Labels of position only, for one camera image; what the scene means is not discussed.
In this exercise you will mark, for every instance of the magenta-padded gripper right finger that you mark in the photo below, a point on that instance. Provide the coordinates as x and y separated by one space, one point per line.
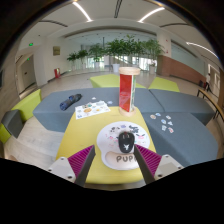
150 160

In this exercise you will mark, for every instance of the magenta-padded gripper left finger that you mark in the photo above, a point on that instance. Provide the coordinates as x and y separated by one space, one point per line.
80 161

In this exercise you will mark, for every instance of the black computer mouse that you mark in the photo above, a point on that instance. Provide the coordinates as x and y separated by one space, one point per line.
126 143

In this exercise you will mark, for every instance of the round white cartoon mouse pad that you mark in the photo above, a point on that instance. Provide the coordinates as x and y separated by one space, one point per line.
110 156

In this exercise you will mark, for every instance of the grey upholstered bench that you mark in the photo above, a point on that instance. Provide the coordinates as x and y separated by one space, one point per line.
183 103
50 113
186 143

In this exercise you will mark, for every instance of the scattered small stickers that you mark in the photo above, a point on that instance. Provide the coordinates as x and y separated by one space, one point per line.
153 116

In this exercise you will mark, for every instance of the white sticker sheet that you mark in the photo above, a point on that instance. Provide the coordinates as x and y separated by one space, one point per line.
91 109

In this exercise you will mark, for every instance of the red panel tower wooden ends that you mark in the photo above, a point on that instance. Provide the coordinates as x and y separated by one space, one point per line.
126 90

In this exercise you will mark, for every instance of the lime green bench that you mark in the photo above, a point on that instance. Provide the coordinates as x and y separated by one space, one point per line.
163 85
30 103
103 81

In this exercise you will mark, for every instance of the dark grey stool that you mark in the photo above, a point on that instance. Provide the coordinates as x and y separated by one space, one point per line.
12 122

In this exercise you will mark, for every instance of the red fire extinguisher cabinet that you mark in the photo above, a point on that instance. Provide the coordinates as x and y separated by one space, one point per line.
57 73

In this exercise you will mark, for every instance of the person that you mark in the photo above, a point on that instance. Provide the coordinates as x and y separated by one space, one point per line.
208 80

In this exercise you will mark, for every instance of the dark door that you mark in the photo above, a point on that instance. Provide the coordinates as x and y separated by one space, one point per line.
28 71

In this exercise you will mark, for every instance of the potted green plants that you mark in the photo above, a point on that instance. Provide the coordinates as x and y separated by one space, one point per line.
116 48

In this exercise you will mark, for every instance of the green exit sign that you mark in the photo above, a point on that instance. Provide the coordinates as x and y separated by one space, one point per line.
31 44

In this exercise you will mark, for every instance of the long ceiling lights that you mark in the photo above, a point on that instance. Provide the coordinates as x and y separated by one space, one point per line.
82 11

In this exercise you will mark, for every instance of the wooden frame bench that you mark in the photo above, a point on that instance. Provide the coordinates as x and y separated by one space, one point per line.
211 103

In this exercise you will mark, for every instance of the framed wall picture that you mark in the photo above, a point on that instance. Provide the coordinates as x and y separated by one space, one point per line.
56 50

